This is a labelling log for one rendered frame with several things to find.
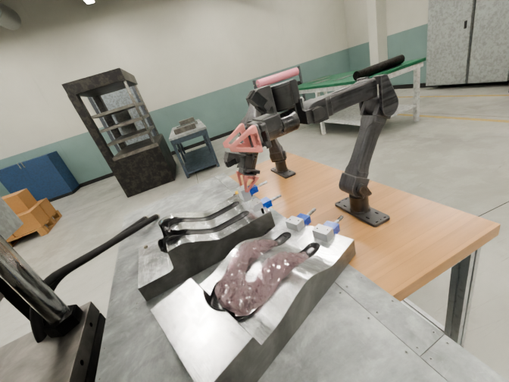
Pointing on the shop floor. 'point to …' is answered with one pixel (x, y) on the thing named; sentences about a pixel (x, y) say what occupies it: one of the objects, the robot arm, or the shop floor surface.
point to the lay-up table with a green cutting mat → (351, 117)
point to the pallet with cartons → (31, 214)
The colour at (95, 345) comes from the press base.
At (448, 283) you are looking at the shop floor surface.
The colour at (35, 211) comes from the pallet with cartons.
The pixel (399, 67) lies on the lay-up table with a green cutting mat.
